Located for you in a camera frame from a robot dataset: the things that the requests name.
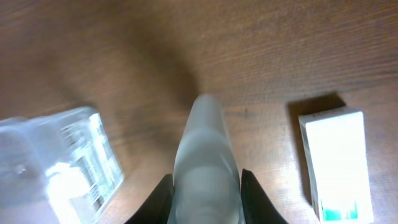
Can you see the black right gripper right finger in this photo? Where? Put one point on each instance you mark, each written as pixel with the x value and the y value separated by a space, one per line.
pixel 257 207

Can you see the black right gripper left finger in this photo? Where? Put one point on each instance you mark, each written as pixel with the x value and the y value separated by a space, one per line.
pixel 156 207

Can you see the white spray bottle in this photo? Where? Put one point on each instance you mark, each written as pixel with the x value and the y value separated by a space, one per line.
pixel 206 177

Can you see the white green medicine box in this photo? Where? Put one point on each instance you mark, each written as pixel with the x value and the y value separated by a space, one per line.
pixel 335 150

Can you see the dark bottle white cap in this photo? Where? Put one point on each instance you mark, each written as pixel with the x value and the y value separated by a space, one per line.
pixel 57 169

